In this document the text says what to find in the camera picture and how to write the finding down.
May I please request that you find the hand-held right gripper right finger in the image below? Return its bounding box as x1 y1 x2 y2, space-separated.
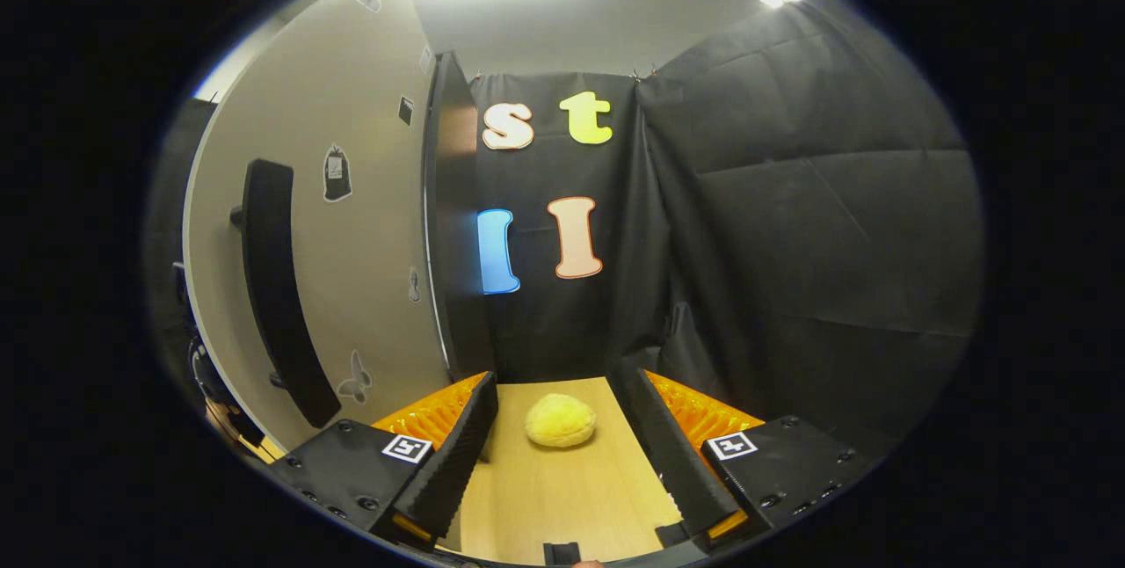
631 368 880 556

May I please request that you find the yellow round bun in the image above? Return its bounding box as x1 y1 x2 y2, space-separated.
525 393 598 449

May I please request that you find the grey cabinet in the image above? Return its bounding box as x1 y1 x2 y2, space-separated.
425 51 493 380

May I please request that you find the black cabinet door handle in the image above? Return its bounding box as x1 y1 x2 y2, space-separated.
230 158 344 430

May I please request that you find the black backdrop cloth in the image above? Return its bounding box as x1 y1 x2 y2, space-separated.
145 0 985 455

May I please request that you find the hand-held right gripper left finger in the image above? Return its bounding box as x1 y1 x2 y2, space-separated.
268 370 500 551

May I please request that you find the grey cabinet door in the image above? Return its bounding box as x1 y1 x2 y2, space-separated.
180 0 454 455

